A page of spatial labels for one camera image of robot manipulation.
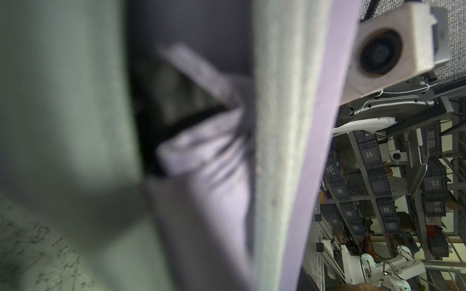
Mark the grey storage shelving rack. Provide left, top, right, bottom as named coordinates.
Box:
left=317, top=82, right=466, bottom=291

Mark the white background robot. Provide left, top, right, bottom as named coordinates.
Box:
left=341, top=245, right=426, bottom=291

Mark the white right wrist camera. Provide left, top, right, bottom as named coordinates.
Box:
left=341, top=1, right=451, bottom=104

